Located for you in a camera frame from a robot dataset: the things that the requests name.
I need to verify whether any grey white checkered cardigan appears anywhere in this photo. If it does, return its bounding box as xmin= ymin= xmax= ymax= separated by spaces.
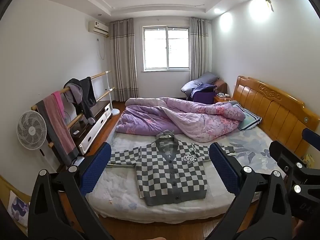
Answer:
xmin=107 ymin=133 xmax=234 ymax=208

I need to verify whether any wooden clothes rack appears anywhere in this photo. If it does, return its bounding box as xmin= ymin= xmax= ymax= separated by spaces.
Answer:
xmin=31 ymin=70 xmax=116 ymax=149

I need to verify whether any wooden headboard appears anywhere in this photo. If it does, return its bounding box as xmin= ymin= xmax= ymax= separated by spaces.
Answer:
xmin=232 ymin=76 xmax=319 ymax=158

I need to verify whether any light blue pillow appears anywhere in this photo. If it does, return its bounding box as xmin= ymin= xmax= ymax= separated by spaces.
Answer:
xmin=233 ymin=103 xmax=262 ymax=131

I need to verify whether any white black tv cabinet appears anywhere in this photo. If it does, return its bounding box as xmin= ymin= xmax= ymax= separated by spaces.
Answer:
xmin=70 ymin=101 xmax=112 ymax=155

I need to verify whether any white standing fan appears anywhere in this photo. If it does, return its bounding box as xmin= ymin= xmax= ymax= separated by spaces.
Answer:
xmin=16 ymin=110 xmax=57 ymax=172

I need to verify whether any wooden nightstand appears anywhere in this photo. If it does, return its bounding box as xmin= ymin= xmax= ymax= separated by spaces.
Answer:
xmin=214 ymin=93 xmax=232 ymax=103

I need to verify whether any purple floral duvet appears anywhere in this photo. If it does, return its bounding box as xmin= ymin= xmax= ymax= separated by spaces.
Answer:
xmin=116 ymin=97 xmax=245 ymax=143

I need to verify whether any pink grey towel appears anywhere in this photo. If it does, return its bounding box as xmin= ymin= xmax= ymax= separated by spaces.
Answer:
xmin=36 ymin=92 xmax=79 ymax=166

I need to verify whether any pile of blue bedding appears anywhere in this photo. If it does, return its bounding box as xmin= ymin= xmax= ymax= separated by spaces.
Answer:
xmin=181 ymin=72 xmax=227 ymax=105

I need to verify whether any dark grey hoodie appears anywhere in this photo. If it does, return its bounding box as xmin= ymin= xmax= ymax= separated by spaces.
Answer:
xmin=64 ymin=76 xmax=97 ymax=125

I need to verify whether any left grey curtain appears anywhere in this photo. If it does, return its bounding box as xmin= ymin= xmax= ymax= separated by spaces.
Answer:
xmin=110 ymin=18 xmax=139 ymax=102

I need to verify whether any grey curtain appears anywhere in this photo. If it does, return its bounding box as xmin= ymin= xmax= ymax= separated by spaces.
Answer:
xmin=189 ymin=17 xmax=209 ymax=80
xmin=110 ymin=18 xmax=139 ymax=102

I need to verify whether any right grey curtain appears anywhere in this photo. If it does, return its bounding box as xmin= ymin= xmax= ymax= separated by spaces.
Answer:
xmin=189 ymin=17 xmax=209 ymax=80

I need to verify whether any window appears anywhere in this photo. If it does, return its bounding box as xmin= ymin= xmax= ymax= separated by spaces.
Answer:
xmin=143 ymin=26 xmax=189 ymax=72

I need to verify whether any white air conditioner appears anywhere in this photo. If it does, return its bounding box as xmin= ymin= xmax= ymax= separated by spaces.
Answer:
xmin=88 ymin=21 xmax=109 ymax=36

